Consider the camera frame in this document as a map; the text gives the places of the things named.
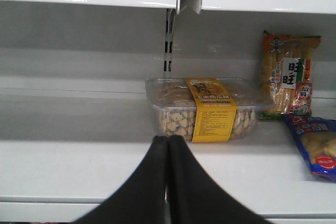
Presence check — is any orange rice cracker bag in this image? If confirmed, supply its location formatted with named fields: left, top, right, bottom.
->
left=259, top=31, right=321, bottom=119

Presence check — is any clear box of biscuits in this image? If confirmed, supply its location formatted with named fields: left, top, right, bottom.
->
left=145, top=78, right=273, bottom=143

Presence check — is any blue snack bag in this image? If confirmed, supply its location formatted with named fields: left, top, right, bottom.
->
left=285, top=114, right=335, bottom=182

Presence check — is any white metal shelf unit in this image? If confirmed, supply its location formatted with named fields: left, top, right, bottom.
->
left=1, top=0, right=335, bottom=222

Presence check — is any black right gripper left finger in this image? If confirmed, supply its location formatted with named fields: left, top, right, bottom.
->
left=74, top=136, right=168, bottom=223

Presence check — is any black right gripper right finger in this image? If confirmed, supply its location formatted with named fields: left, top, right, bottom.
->
left=167, top=135, right=268, bottom=223

